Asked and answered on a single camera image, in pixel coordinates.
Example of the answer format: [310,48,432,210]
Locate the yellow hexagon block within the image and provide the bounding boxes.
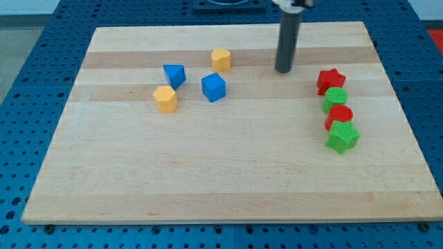
[152,86,179,113]

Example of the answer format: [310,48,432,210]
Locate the red circle block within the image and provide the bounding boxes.
[324,104,354,131]

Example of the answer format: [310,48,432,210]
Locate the red star block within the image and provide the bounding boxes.
[316,68,346,95]

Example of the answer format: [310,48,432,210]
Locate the blue triangle block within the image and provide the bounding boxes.
[163,64,186,90]

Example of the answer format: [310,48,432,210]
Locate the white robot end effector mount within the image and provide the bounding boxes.
[272,0,316,13]

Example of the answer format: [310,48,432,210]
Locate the green circle block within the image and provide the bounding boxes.
[321,87,348,114]

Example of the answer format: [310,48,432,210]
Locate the light wooden board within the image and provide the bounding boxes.
[22,21,442,225]

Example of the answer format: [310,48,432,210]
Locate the green star block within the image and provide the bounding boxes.
[325,120,361,154]

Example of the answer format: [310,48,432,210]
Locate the yellow heart block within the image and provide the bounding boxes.
[210,48,231,72]

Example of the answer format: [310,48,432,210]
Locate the blue cube block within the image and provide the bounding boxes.
[201,73,226,102]

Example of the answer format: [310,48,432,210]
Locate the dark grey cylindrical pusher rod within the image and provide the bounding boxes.
[275,12,302,73]

